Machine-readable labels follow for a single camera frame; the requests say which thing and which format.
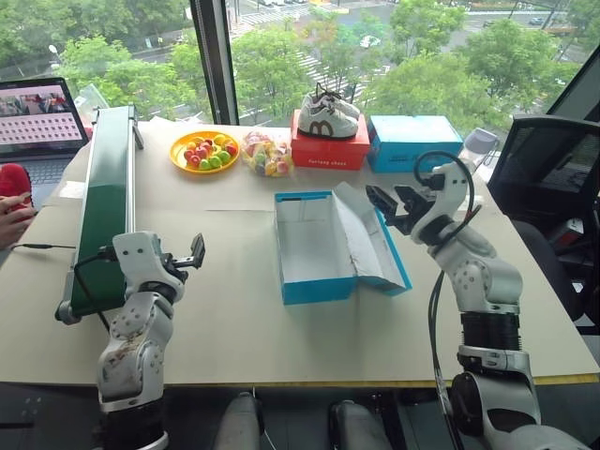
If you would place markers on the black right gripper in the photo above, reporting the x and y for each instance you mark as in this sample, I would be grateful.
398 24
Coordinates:
415 213

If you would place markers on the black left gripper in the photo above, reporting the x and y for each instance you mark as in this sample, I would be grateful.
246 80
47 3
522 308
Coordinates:
174 269

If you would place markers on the blue shoe box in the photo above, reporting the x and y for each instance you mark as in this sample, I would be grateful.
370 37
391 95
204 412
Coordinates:
309 234
412 140

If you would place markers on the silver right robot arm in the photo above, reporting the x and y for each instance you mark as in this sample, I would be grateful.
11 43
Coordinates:
487 281

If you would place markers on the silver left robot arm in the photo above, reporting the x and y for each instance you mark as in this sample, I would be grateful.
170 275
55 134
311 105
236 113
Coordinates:
136 347

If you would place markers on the red shoe box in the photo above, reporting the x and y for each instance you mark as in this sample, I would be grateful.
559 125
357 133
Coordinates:
328 150

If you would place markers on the green conveyor belt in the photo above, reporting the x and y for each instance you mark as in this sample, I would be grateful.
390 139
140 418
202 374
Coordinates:
105 187

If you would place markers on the person's bare hand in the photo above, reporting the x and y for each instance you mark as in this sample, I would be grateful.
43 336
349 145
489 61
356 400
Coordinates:
11 222

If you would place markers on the green toy fruit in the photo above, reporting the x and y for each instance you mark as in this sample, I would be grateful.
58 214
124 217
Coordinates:
224 156
205 164
215 161

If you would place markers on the white sneaker with brown logo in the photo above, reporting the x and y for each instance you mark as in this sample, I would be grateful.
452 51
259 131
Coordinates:
349 109
323 123

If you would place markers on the yellow plate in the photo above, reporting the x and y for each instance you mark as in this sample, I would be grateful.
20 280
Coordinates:
177 157

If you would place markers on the red toy fruit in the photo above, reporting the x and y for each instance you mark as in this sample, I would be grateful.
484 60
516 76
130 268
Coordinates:
201 151
231 149
189 154

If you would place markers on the pale grey plastic chair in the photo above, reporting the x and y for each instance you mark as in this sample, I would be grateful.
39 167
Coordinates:
483 140

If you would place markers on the yellow toy fruit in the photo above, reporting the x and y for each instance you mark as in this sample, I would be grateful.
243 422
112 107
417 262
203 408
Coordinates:
220 139

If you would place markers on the clear bag of toy fruit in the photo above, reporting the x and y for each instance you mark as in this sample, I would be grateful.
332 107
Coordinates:
265 154

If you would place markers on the black mesh office chair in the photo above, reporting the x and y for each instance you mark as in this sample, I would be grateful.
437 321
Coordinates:
539 154

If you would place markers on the dark grey rounded shape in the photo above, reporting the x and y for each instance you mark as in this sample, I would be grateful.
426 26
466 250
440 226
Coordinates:
356 426
239 422

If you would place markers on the clear plastic bag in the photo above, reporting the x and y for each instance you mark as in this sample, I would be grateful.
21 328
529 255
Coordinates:
94 98

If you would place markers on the black window pillar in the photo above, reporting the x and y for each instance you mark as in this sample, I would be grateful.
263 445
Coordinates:
213 61

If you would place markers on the grey laptop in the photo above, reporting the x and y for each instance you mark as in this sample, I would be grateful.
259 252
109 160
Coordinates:
37 122

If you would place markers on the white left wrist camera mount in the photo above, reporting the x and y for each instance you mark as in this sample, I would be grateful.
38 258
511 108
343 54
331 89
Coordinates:
136 255

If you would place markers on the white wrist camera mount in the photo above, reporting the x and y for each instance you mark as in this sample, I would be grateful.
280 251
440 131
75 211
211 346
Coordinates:
450 187
136 255

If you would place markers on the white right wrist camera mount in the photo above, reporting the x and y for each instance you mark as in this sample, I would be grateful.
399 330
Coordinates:
450 187

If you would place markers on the black slanted window frame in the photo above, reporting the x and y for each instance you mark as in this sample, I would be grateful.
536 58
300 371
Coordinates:
581 94

